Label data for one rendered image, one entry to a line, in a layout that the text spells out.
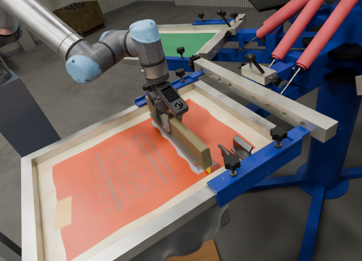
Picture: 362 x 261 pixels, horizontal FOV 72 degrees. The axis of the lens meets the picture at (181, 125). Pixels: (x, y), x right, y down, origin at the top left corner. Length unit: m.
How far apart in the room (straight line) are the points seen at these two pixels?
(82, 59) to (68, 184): 0.44
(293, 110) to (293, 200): 1.12
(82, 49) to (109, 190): 0.42
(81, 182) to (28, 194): 0.15
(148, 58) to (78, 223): 0.50
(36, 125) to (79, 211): 0.59
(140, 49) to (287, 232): 1.40
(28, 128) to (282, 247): 1.48
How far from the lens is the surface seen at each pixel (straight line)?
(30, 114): 1.28
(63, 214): 0.85
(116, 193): 0.81
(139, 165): 0.85
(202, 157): 0.70
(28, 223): 0.85
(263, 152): 0.74
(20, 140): 1.31
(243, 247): 1.69
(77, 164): 0.98
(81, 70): 0.67
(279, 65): 1.08
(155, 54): 0.71
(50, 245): 0.81
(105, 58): 0.70
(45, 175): 1.03
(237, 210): 1.81
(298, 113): 0.81
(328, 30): 1.09
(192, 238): 0.91
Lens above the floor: 1.53
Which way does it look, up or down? 37 degrees down
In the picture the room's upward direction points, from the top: 15 degrees counter-clockwise
